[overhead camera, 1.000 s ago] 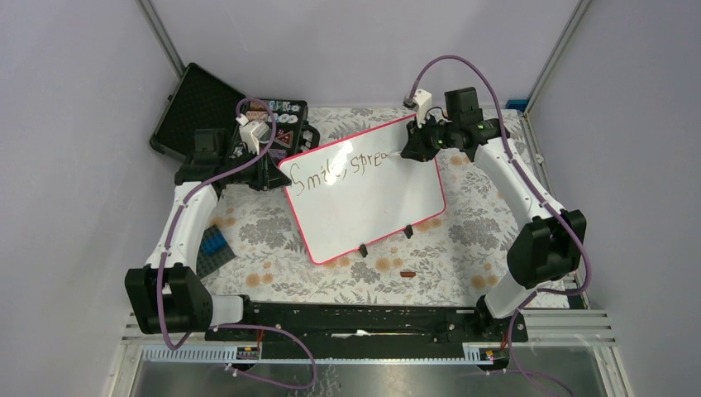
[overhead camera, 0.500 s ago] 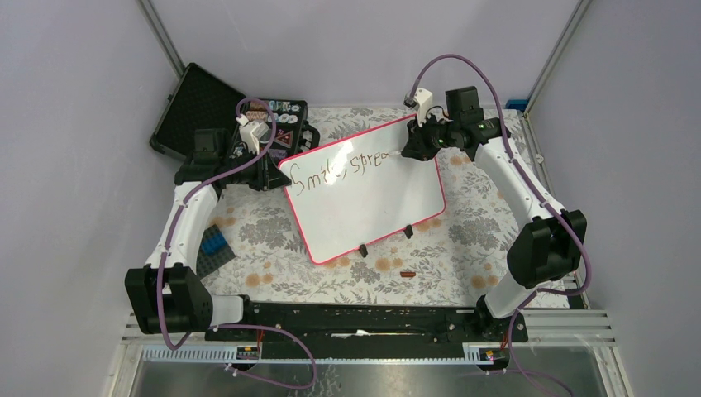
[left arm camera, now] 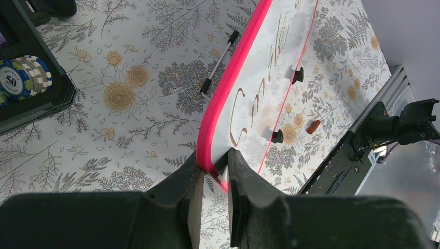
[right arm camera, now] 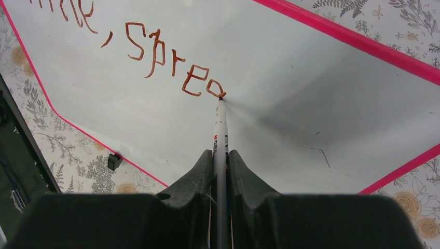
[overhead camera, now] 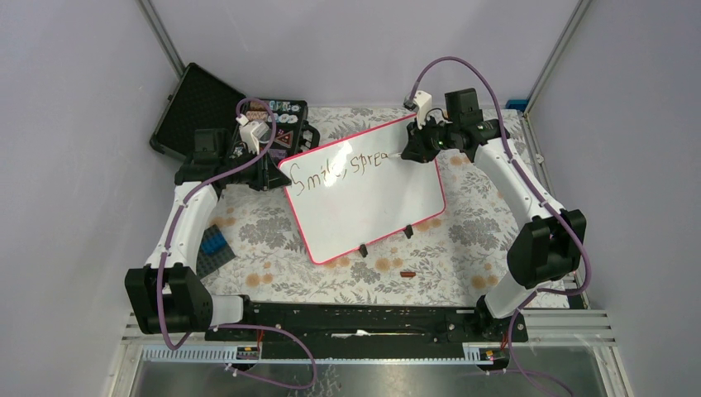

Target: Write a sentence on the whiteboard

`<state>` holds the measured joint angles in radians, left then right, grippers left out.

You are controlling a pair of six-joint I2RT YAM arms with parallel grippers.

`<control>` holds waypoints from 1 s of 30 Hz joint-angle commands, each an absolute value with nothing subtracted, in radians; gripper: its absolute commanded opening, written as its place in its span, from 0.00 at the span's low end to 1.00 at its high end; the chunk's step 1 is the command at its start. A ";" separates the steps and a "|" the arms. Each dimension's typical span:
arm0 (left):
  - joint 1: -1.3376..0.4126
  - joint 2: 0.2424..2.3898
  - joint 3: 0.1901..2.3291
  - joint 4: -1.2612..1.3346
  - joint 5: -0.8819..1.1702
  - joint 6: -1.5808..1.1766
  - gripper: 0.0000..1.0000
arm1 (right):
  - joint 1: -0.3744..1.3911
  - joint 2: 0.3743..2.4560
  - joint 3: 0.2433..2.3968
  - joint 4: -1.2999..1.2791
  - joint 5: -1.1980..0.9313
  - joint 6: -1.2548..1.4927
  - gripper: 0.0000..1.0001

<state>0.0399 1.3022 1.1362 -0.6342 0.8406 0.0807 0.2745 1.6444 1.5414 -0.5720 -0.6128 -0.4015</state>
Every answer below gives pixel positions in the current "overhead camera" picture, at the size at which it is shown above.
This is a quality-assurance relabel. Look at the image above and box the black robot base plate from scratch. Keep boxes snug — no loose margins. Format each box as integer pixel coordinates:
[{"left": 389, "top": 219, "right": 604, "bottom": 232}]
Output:
[{"left": 238, "top": 299, "right": 528, "bottom": 343}]

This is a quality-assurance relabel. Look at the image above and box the black poker chip case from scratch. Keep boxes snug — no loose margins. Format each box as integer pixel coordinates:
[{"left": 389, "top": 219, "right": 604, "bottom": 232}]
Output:
[{"left": 149, "top": 63, "right": 321, "bottom": 162}]

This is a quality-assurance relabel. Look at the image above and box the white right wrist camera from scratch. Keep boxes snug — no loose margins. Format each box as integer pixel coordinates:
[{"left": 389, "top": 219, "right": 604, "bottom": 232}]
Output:
[{"left": 403, "top": 90, "right": 432, "bottom": 130}]

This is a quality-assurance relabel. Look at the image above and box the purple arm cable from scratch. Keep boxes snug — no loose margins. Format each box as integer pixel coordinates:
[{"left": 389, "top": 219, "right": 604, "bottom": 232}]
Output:
[
  {"left": 403, "top": 56, "right": 594, "bottom": 397},
  {"left": 155, "top": 97, "right": 320, "bottom": 391}
]

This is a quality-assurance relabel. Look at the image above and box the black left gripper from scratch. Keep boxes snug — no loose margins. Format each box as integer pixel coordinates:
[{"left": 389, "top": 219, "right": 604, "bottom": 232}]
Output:
[{"left": 221, "top": 144, "right": 291, "bottom": 191}]

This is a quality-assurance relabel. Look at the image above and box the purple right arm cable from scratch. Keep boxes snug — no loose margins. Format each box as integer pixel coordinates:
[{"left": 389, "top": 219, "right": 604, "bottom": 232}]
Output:
[{"left": 403, "top": 56, "right": 594, "bottom": 397}]

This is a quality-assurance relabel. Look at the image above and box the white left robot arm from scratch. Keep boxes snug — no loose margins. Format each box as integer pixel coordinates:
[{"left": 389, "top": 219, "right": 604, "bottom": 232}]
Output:
[{"left": 125, "top": 122, "right": 289, "bottom": 340}]

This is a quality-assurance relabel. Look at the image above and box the blue lego brick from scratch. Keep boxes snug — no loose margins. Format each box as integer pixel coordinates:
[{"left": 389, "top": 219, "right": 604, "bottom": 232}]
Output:
[{"left": 200, "top": 229, "right": 227, "bottom": 256}]

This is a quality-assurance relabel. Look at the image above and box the grey lego baseplate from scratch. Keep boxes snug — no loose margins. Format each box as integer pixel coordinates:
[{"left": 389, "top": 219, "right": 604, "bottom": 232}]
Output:
[{"left": 196, "top": 225, "right": 236, "bottom": 279}]

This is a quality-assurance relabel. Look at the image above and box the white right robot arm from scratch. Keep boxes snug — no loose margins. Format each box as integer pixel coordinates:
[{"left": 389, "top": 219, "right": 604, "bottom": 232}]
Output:
[{"left": 400, "top": 88, "right": 586, "bottom": 341}]

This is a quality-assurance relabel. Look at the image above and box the pink framed whiteboard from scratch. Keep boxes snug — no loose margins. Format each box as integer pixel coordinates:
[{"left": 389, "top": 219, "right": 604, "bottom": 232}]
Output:
[{"left": 279, "top": 115, "right": 446, "bottom": 265}]

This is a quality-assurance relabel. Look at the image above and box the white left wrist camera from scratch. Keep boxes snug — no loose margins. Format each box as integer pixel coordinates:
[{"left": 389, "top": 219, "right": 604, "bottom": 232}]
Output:
[{"left": 236, "top": 115, "right": 271, "bottom": 155}]

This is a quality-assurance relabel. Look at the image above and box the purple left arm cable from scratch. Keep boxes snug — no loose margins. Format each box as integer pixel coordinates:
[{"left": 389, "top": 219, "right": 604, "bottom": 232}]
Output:
[{"left": 155, "top": 97, "right": 320, "bottom": 391}]

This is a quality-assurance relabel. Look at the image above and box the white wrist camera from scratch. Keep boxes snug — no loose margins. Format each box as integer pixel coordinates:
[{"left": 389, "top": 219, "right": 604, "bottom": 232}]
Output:
[
  {"left": 403, "top": 90, "right": 432, "bottom": 130},
  {"left": 236, "top": 115, "right": 271, "bottom": 155}
]

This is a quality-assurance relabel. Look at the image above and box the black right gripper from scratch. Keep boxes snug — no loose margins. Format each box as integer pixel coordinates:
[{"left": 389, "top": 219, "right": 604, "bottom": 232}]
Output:
[{"left": 402, "top": 113, "right": 459, "bottom": 165}]

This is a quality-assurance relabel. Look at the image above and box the blue corner bracket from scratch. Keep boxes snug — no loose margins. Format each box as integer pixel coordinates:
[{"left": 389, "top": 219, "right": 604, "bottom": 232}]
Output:
[{"left": 506, "top": 99, "right": 529, "bottom": 112}]

